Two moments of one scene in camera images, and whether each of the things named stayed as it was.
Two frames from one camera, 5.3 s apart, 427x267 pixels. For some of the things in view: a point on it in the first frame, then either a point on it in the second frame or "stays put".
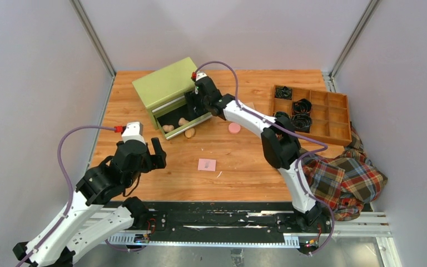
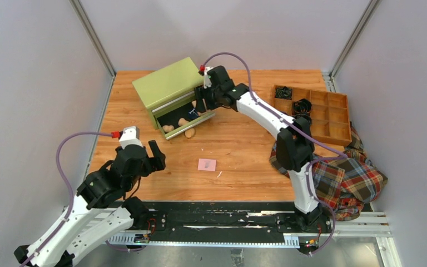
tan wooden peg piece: (182, 121) stays put
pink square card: (207, 164) stays put
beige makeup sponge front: (167, 128) stays put
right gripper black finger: (193, 104) → (203, 93)
